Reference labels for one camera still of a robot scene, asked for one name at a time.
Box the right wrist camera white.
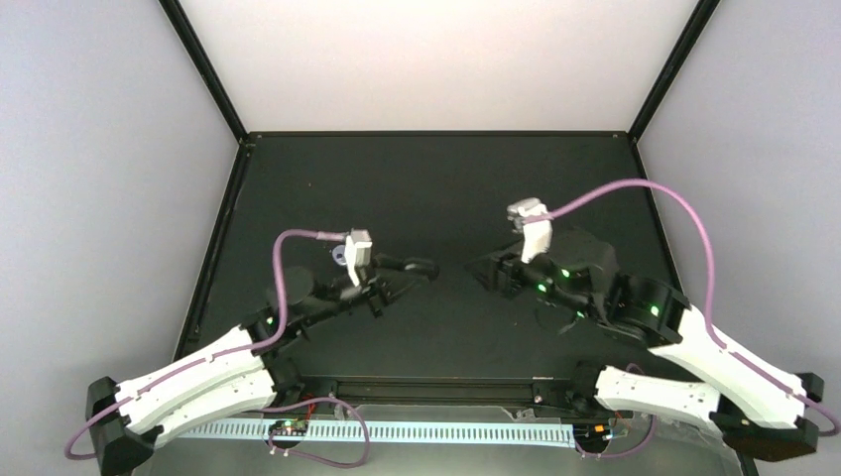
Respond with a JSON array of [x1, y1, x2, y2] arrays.
[[506, 197, 552, 264]]

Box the lavender earbud charging case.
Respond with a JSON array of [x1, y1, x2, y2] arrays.
[[331, 245, 347, 266]]

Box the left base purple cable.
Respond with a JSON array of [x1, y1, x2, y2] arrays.
[[262, 397, 372, 470]]

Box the left circuit board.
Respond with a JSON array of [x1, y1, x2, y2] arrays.
[[269, 419, 309, 438]]

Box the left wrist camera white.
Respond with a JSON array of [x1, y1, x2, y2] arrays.
[[344, 229, 373, 288]]

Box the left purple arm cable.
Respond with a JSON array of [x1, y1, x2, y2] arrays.
[[63, 228, 347, 461]]

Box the black aluminium front rail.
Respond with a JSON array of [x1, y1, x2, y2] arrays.
[[300, 375, 574, 407]]

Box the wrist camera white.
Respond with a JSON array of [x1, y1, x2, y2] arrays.
[[506, 197, 552, 264], [344, 229, 373, 288]]

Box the right circuit board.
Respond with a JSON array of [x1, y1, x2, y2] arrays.
[[573, 424, 614, 441]]

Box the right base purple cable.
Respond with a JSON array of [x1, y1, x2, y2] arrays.
[[577, 364, 659, 460]]

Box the circuit board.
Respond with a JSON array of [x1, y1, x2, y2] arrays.
[[269, 419, 309, 438], [573, 424, 614, 441]]

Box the white slotted cable duct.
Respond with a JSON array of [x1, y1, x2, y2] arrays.
[[182, 418, 575, 448]]

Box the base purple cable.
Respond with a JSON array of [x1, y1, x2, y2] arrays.
[[262, 397, 372, 470], [577, 364, 659, 460]]

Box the black charging case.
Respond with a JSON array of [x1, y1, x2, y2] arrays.
[[403, 258, 440, 282]]

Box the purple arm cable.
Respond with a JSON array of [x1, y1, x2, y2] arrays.
[[63, 228, 347, 461], [525, 178, 841, 437]]

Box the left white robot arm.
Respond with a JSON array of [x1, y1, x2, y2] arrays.
[[85, 254, 439, 475]]

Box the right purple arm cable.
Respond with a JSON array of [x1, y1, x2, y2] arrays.
[[525, 178, 841, 437]]

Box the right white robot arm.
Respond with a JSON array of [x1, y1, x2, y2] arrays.
[[467, 229, 824, 462]]

